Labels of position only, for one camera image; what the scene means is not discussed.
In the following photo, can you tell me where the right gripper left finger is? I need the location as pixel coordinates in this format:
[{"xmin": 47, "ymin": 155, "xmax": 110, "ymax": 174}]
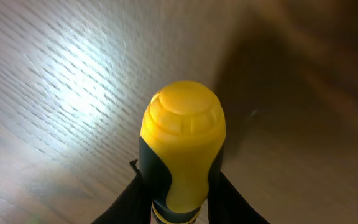
[{"xmin": 91, "ymin": 159, "xmax": 152, "ymax": 224}]

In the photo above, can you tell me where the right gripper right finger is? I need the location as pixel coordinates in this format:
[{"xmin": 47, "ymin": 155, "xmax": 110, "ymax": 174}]
[{"xmin": 208, "ymin": 172, "xmax": 269, "ymax": 224}]

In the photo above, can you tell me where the stubby yellow black screwdriver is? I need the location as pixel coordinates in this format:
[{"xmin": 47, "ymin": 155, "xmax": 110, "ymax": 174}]
[{"xmin": 139, "ymin": 80, "xmax": 226, "ymax": 223}]

